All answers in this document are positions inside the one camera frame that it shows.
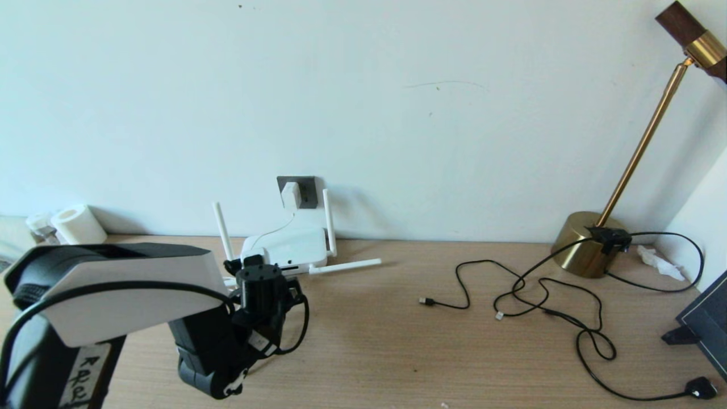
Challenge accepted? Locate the crumpled white tissue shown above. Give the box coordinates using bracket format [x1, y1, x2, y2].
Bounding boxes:
[636, 244, 686, 282]

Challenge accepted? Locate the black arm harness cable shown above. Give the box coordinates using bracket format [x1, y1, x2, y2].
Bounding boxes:
[0, 280, 235, 393]

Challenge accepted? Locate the small clear jar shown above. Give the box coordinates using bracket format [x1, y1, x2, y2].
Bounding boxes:
[26, 211, 57, 244]

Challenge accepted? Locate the thin white adapter cable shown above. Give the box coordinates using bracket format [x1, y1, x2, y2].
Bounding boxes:
[249, 209, 297, 253]

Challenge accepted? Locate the white router with antennas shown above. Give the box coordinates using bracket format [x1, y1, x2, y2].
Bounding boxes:
[213, 189, 382, 287]

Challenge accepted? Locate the black clip stand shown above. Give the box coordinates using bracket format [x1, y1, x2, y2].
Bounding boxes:
[662, 327, 699, 346]

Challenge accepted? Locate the black lamp power cable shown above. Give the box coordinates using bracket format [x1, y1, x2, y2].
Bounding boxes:
[493, 230, 717, 402]

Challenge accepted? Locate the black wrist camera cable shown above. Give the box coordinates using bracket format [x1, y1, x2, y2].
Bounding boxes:
[223, 258, 311, 356]

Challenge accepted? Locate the black clip on lamp base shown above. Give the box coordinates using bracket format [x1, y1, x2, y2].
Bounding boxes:
[585, 226, 633, 255]

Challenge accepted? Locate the black cable with silver tip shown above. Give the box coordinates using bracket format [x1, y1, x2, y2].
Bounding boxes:
[494, 277, 603, 336]

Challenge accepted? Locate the white toilet paper roll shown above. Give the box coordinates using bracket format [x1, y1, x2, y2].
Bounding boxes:
[51, 204, 108, 245]

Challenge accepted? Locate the grey wall socket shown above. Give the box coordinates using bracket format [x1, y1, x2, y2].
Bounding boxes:
[277, 176, 317, 210]

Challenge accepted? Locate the brass desk lamp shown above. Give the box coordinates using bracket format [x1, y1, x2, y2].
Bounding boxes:
[551, 0, 727, 279]

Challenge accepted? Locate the black USB cable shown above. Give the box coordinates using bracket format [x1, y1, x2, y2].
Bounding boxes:
[419, 259, 618, 362]

